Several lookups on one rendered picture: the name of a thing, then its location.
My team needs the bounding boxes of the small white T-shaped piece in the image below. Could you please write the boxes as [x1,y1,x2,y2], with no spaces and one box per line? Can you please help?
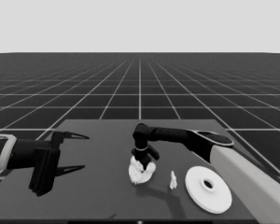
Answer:
[169,171,178,191]

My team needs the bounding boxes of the white round carrier with pins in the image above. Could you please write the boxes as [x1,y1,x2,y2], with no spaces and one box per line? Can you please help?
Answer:
[128,156,157,185]

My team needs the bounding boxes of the large thick white disc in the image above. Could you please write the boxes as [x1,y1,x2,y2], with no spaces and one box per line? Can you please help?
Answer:
[185,166,233,216]

